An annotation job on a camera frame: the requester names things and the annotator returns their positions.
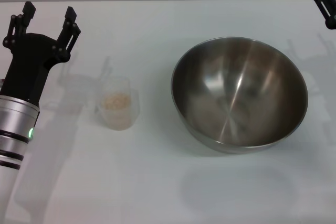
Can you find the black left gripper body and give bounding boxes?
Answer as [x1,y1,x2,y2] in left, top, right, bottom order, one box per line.
[0,33,71,107]

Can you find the white rice grains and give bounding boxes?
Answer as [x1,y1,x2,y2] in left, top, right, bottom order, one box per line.
[101,91,132,130]

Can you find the clear plastic measuring cup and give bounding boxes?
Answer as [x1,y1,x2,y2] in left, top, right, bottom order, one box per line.
[93,76,140,131]

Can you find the stainless steel mixing bowl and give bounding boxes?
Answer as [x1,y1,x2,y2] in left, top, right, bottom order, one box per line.
[171,36,309,155]

